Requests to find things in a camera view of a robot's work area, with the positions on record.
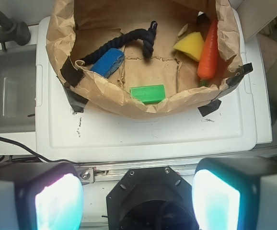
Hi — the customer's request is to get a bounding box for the green rectangular block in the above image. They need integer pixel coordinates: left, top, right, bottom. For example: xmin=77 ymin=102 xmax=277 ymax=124
xmin=130 ymin=84 xmax=166 ymax=104

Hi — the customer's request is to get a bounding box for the blue sponge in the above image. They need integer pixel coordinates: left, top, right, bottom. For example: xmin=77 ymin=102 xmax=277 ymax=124
xmin=90 ymin=48 xmax=125 ymax=79

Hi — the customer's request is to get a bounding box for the dark navy rope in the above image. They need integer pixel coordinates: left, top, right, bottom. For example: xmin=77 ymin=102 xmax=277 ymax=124
xmin=78 ymin=21 xmax=159 ymax=67

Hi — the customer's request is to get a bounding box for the black tape strip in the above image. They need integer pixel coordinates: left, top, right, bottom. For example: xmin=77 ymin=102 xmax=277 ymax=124
xmin=198 ymin=63 xmax=253 ymax=117
xmin=60 ymin=56 xmax=89 ymax=113

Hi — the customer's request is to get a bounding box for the black tape strip right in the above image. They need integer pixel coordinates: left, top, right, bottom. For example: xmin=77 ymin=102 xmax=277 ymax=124
xmin=198 ymin=63 xmax=253 ymax=117

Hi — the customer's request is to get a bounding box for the gripper right finger translucent pad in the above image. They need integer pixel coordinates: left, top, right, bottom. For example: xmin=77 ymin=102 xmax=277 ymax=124
xmin=192 ymin=156 xmax=277 ymax=230

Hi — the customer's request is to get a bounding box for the gripper left finger translucent pad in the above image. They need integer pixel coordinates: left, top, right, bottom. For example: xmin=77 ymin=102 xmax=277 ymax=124
xmin=0 ymin=162 xmax=84 ymax=230

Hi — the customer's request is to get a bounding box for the white plastic tray lid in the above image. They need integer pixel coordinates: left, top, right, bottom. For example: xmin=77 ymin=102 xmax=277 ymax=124
xmin=35 ymin=17 xmax=257 ymax=162

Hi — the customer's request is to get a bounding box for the black tape strip left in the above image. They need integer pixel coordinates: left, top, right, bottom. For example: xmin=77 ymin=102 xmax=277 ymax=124
xmin=60 ymin=56 xmax=89 ymax=113

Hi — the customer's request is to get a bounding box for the grey toy faucet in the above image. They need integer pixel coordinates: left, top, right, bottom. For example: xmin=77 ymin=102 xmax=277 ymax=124
xmin=0 ymin=11 xmax=31 ymax=52

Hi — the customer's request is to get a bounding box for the yellow sponge wedge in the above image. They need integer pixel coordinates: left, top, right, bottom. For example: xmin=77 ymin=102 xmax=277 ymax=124
xmin=173 ymin=32 xmax=205 ymax=62

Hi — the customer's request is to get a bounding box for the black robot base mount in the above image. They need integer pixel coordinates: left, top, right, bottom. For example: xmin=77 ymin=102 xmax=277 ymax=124
xmin=106 ymin=166 xmax=199 ymax=230

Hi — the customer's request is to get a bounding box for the brown paper bag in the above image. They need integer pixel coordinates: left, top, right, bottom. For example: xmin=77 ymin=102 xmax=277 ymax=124
xmin=46 ymin=0 xmax=243 ymax=119

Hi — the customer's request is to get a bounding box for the black cable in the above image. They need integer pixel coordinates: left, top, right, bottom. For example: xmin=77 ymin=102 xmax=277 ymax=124
xmin=0 ymin=132 xmax=75 ymax=164

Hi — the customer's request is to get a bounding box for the aluminium rail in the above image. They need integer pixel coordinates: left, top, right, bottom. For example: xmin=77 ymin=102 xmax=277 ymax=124
xmin=75 ymin=159 xmax=199 ymax=184

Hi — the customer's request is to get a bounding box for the orange toy carrot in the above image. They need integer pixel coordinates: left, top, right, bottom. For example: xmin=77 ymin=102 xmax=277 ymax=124
xmin=197 ymin=19 xmax=218 ymax=87

